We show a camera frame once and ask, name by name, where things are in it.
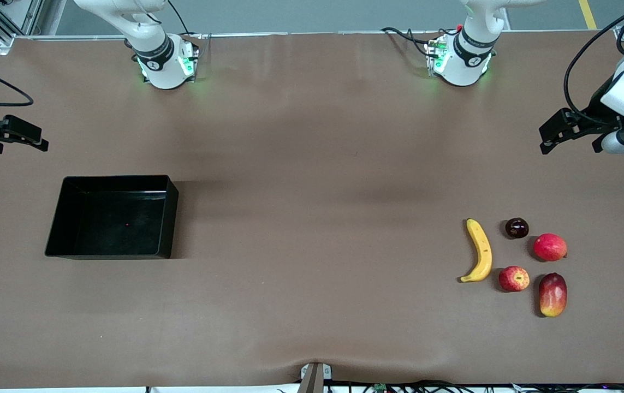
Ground grey metal table clamp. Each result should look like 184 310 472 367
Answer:
300 362 333 393

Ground black plastic box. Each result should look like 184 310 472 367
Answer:
44 175 179 260

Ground small red yellow apple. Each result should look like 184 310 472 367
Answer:
498 266 530 293

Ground black base cable bundle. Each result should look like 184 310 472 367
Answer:
381 26 443 58

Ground dark purple round fruit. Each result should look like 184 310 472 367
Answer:
505 217 530 239

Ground brown table cover mat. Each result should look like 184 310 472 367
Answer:
0 30 624 389

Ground large red round fruit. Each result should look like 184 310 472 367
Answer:
533 233 568 262

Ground red yellow mango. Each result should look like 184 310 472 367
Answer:
539 272 568 318

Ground yellow banana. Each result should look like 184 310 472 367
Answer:
460 218 493 283

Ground black base power cable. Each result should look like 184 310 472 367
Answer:
167 0 191 36

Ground aluminium profile frame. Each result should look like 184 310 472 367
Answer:
0 0 45 55

